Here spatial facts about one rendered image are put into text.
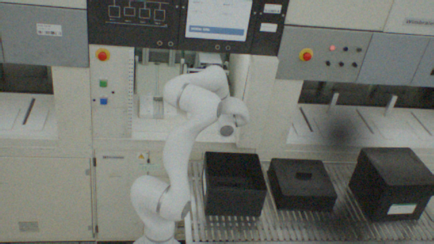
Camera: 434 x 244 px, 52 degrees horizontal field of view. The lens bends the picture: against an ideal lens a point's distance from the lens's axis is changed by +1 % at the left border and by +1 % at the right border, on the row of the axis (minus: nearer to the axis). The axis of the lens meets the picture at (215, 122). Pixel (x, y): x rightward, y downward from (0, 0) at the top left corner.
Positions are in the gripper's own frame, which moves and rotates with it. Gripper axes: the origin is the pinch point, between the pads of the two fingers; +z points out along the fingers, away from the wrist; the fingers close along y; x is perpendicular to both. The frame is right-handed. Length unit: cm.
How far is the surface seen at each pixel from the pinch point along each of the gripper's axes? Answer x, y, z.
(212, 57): 3.4, 1.2, 32.3
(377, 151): -18, 83, -22
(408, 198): -27, 91, -46
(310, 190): -33, 46, -34
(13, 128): -34, -102, 12
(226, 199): -32, 3, -42
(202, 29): 32.4, -11.0, 2.0
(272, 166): -33.5, 31.9, -16.0
